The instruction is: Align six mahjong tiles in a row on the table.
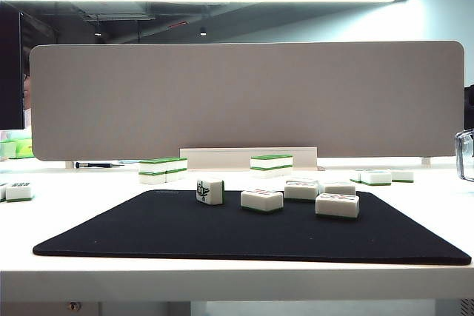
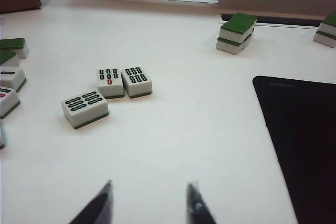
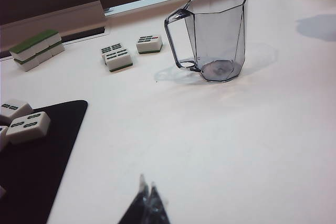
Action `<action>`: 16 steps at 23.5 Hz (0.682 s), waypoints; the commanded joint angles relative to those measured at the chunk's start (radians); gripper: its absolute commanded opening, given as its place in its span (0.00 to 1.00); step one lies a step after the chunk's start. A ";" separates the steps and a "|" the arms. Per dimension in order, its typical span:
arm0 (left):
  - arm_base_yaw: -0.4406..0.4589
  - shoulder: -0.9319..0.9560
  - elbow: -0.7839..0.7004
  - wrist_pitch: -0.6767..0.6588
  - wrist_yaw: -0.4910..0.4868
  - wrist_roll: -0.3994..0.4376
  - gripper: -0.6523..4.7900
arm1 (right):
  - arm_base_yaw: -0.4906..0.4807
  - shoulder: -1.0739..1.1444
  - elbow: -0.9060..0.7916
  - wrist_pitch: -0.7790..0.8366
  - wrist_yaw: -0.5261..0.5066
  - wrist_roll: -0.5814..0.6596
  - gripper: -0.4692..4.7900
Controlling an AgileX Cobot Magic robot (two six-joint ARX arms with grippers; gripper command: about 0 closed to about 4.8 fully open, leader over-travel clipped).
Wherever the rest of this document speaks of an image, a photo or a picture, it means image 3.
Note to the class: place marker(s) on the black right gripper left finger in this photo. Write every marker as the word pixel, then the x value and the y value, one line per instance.
pixel 136 208

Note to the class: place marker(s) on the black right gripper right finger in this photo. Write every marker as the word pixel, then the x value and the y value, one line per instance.
pixel 157 211

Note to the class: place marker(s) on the white bamboo mahjong tile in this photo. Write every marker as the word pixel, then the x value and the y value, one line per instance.
pixel 113 48
pixel 29 132
pixel 3 137
pixel 119 61

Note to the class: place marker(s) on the three-bamboo mahjong tile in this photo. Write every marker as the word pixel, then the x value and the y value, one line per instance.
pixel 13 107

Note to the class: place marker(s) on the bamboo mahjong tile red mark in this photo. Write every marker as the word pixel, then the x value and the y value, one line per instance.
pixel 149 45

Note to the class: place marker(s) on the black mouse mat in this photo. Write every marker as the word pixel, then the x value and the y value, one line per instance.
pixel 39 176

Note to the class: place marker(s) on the clear faceted plastic mug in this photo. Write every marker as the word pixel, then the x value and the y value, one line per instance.
pixel 218 37

